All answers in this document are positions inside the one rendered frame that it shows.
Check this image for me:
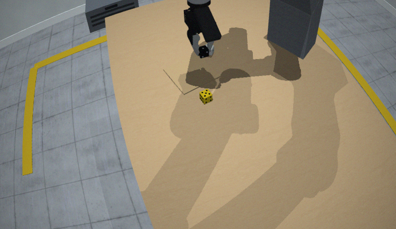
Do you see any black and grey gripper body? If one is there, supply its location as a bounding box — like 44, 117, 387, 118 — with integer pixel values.
184, 0, 211, 34

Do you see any yellow die with black pips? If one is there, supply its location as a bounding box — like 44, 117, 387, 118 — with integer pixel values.
200, 89, 213, 104

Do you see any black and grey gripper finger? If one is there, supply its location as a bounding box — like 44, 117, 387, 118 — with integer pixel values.
207, 41, 214, 52
187, 27, 200, 56

